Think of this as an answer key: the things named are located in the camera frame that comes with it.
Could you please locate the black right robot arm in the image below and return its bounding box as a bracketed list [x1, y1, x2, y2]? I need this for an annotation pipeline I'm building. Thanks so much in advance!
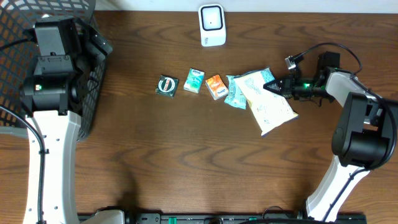
[263, 52, 397, 223]

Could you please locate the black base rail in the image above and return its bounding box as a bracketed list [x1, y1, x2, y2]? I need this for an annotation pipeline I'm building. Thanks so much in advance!
[77, 213, 368, 224]

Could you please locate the light teal wipes pack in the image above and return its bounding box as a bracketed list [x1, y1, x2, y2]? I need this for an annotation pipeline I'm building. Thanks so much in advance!
[224, 75, 246, 110]

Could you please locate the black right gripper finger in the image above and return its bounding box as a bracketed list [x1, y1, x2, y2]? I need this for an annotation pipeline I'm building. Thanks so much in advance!
[263, 80, 283, 89]
[264, 85, 284, 96]

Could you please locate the yellow blue snack bag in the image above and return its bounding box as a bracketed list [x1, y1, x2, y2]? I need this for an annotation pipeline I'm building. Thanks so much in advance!
[233, 67, 299, 137]

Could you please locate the round black tin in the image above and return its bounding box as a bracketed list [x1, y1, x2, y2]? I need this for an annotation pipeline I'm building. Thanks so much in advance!
[155, 75, 179, 98]

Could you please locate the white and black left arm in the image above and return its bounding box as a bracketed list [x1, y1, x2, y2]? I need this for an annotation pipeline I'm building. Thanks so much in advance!
[20, 16, 112, 223]

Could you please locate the dark grey mesh basket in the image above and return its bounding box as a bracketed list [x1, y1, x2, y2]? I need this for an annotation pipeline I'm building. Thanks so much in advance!
[1, 0, 106, 141]

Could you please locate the green tissue pack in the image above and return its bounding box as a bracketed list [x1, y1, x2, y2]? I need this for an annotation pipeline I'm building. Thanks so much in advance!
[183, 68, 205, 93]

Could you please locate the orange tissue pack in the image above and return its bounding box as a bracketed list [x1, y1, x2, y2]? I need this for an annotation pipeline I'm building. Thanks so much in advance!
[205, 75, 229, 100]

